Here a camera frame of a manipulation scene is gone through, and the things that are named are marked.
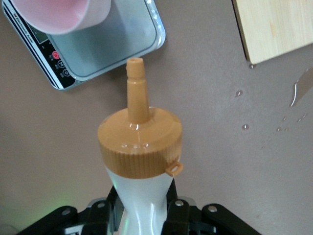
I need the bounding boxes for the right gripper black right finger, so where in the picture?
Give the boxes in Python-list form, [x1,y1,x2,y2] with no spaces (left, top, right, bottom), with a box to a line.
[162,180,263,235]

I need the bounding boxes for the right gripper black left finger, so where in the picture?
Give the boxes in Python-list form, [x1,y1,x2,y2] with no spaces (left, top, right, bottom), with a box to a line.
[15,185,123,235]

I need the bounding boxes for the clear sauce bottle orange cap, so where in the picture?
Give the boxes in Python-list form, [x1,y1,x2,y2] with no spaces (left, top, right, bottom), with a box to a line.
[97,57,184,235]

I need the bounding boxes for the pink plastic cup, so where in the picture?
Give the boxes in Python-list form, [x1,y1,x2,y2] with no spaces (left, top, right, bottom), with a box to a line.
[9,0,113,35]

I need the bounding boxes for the silver digital kitchen scale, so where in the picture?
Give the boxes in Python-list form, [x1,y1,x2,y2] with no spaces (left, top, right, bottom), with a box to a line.
[0,0,167,92]

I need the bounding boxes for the clear water puddle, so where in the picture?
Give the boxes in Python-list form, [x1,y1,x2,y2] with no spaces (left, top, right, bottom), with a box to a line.
[289,69,313,109]

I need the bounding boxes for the wooden cutting board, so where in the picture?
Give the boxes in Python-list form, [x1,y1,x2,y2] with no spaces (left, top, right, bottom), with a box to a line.
[231,0,313,66]

